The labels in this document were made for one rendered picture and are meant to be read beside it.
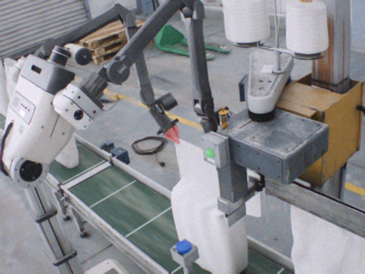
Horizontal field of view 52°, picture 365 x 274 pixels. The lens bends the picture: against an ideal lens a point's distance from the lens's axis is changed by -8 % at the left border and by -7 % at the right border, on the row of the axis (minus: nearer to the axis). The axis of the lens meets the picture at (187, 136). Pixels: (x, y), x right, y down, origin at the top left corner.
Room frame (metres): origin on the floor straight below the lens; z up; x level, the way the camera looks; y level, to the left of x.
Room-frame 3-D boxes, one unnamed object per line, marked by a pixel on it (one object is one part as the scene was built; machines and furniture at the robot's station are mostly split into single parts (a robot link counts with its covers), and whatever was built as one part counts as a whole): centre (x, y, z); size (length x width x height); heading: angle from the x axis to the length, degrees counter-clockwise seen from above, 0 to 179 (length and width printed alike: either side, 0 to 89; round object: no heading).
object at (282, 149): (1.09, -0.27, 1.21); 0.30 x 0.25 x 0.30; 38
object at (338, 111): (1.33, -0.51, 1.18); 0.34 x 0.25 x 0.31; 128
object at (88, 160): (3.38, 1.46, 0.34); 2.21 x 0.39 x 0.09; 38
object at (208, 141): (1.09, -0.08, 1.29); 0.08 x 0.05 x 0.09; 38
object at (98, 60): (7.08, 1.05, 0.07); 1.20 x 0.82 x 0.14; 126
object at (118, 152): (2.81, 0.62, 0.35); 0.30 x 0.15 x 0.15; 38
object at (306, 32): (1.23, -0.44, 1.61); 0.15 x 0.14 x 0.17; 38
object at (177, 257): (1.14, 0.08, 0.81); 0.08 x 0.08 x 0.06; 38
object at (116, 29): (7.05, 1.05, 0.36); 1.20 x 0.82 x 0.14; 124
